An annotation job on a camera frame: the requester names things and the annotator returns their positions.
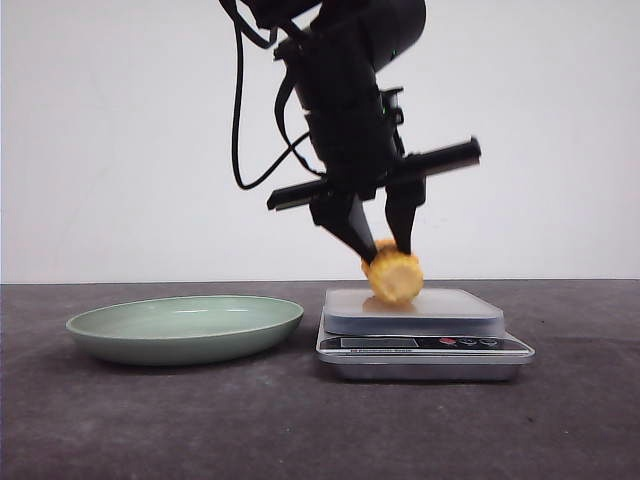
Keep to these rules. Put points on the green oval plate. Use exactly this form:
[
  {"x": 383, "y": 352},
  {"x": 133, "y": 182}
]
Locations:
[{"x": 186, "y": 330}]

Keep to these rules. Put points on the yellow corn cob piece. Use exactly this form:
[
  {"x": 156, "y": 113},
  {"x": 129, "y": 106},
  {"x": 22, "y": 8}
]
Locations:
[{"x": 394, "y": 277}]

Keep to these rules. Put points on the silver digital kitchen scale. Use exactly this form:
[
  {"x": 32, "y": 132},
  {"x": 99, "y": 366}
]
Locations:
[{"x": 443, "y": 334}]

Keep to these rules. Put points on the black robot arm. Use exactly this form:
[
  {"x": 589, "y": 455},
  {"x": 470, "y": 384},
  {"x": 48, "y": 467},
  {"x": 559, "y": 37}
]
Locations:
[{"x": 332, "y": 66}]

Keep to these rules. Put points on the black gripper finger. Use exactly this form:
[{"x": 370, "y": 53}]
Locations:
[
  {"x": 343, "y": 216},
  {"x": 403, "y": 199}
]

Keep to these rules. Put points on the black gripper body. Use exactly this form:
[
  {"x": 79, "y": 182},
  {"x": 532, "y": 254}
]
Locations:
[{"x": 362, "y": 152}]

